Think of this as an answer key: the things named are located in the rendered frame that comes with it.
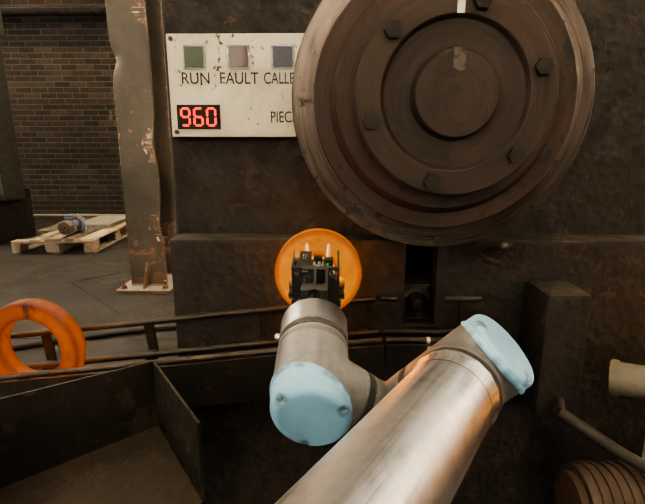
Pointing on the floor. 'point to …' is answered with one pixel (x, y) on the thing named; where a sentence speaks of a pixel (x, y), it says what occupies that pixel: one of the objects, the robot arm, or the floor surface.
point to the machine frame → (428, 262)
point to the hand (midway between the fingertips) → (318, 261)
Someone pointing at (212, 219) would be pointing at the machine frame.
